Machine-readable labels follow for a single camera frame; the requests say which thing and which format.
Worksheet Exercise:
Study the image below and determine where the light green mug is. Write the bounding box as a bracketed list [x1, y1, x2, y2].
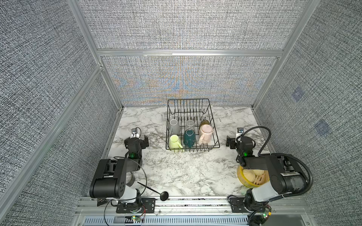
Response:
[169, 135, 183, 149]

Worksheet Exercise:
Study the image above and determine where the pink purple mug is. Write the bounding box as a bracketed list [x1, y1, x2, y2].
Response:
[198, 124, 214, 145]

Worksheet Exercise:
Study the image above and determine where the white ceramic mug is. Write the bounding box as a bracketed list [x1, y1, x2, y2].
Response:
[169, 119, 181, 136]

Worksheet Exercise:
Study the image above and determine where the amber glass cup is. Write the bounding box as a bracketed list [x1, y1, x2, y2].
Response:
[199, 119, 210, 129]

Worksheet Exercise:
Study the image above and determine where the dark green mug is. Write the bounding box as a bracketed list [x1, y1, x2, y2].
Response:
[183, 129, 196, 148]

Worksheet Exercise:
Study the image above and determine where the clear glass cup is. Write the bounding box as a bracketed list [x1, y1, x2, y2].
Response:
[185, 120, 195, 132]

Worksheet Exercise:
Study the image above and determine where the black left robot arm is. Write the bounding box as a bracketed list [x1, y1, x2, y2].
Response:
[89, 136, 149, 213]

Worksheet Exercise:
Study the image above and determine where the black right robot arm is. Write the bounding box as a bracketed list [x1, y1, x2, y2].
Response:
[226, 126, 314, 212]

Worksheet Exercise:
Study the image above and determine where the bread bun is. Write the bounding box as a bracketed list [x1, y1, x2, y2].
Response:
[242, 169, 256, 182]
[253, 169, 265, 176]

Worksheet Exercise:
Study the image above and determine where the yellow bowl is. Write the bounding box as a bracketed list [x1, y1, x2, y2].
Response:
[237, 166, 270, 188]

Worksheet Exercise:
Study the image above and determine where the black ladle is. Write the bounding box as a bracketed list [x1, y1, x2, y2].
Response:
[138, 182, 169, 202]

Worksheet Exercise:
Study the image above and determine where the small dark card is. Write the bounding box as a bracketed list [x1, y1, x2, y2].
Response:
[97, 198, 107, 207]

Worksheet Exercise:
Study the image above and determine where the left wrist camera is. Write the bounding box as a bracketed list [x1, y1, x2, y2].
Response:
[131, 127, 142, 138]

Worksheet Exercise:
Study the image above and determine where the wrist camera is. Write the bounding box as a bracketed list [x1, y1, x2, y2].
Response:
[236, 127, 244, 137]
[131, 127, 142, 138]

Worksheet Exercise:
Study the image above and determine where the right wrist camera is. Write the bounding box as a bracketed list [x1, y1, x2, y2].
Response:
[236, 127, 244, 137]

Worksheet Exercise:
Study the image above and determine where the black wire dish rack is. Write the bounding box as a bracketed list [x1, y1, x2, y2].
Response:
[165, 98, 220, 153]

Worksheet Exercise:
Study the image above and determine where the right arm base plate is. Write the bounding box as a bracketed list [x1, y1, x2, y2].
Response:
[227, 196, 252, 213]

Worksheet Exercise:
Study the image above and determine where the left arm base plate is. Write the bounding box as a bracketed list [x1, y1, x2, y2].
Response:
[116, 198, 156, 214]

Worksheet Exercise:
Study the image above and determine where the aluminium front rail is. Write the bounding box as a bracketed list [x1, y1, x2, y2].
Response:
[71, 196, 316, 226]

